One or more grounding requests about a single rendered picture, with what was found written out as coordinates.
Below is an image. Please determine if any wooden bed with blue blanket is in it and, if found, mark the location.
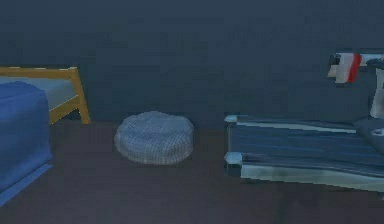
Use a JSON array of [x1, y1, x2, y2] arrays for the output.
[[0, 65, 92, 208]]

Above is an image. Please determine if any grey round floor cushion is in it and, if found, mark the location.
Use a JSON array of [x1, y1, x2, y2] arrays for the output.
[[113, 110, 195, 166]]

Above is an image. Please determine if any grey treadmill with red-white handle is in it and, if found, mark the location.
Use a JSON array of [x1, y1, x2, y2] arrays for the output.
[[223, 48, 384, 194]]

